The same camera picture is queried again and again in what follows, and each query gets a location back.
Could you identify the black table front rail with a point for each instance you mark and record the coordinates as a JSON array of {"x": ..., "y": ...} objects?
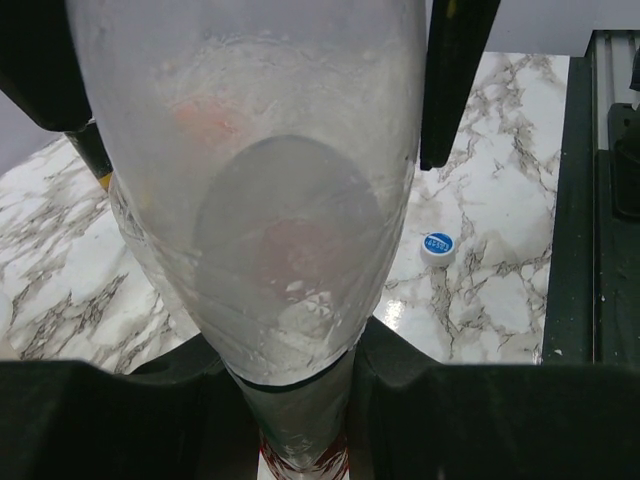
[{"x": 592, "y": 313}]

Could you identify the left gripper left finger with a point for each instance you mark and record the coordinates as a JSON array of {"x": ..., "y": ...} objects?
[{"x": 179, "y": 416}]

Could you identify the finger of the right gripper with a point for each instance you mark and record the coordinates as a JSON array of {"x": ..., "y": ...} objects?
[
  {"x": 458, "y": 34},
  {"x": 41, "y": 75}
]

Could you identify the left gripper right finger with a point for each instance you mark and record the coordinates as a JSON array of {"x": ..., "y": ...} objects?
[{"x": 410, "y": 417}]

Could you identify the blue white bottle cap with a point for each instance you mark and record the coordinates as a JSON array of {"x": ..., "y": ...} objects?
[{"x": 438, "y": 249}]

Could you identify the bottle with red label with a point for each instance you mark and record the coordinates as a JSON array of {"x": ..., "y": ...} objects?
[{"x": 267, "y": 150}]

